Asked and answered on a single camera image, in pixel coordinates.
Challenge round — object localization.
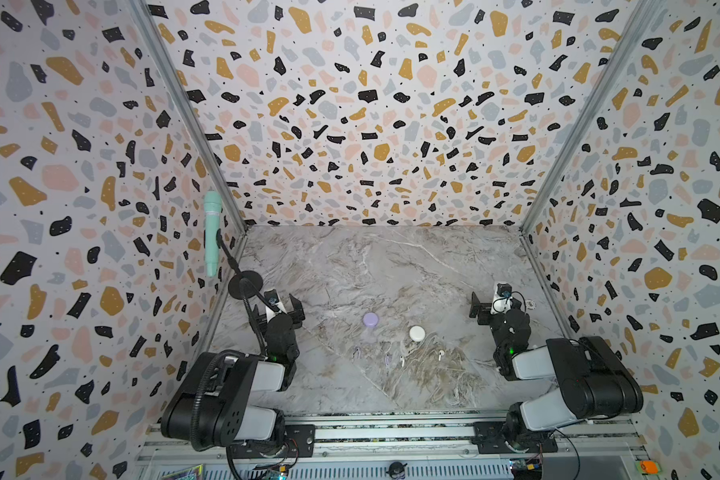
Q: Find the white earbud charging case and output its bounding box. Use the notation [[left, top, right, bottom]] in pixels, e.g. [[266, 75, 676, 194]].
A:
[[408, 325, 426, 343]]

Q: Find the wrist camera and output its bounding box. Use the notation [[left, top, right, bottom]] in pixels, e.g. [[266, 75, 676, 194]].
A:
[[263, 289, 286, 316], [492, 282, 513, 313]]

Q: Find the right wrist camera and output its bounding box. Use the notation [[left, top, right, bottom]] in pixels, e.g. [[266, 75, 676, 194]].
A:
[[492, 282, 513, 313]]

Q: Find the black microphone stand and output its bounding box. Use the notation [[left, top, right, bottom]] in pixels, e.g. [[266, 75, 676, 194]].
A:
[[216, 229, 267, 358]]

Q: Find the orange button box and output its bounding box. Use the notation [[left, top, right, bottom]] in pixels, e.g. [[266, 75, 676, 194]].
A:
[[636, 460, 662, 476]]

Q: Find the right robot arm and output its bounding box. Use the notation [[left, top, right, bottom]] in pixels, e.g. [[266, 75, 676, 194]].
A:
[[469, 283, 644, 454]]

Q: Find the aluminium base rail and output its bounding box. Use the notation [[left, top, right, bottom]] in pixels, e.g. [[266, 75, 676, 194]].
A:
[[136, 410, 648, 479]]

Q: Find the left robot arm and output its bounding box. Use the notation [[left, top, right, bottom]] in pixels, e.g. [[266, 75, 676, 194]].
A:
[[160, 290, 311, 479]]

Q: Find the purple earbud charging case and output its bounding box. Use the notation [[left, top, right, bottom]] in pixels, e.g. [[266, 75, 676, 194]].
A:
[[362, 312, 379, 328]]

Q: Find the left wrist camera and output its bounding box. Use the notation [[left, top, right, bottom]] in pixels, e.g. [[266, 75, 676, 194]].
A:
[[263, 289, 286, 316]]

